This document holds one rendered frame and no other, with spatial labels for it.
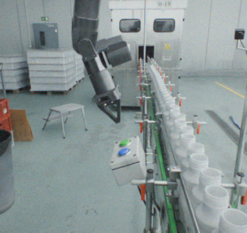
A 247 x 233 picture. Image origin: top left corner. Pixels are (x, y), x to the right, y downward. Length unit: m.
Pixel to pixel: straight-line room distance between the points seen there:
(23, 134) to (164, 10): 3.21
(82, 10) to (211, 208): 0.46
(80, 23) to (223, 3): 10.33
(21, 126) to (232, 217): 3.43
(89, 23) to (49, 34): 10.30
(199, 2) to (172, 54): 5.99
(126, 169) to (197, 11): 10.07
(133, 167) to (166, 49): 4.23
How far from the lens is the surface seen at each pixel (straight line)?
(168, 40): 4.77
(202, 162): 0.53
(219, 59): 10.79
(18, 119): 3.64
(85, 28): 0.58
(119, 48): 0.63
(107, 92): 0.62
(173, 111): 0.88
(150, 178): 0.58
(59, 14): 10.80
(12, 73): 7.27
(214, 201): 0.43
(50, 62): 6.71
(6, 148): 2.19
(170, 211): 0.65
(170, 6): 4.77
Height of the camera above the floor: 1.40
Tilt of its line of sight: 17 degrees down
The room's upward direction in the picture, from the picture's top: straight up
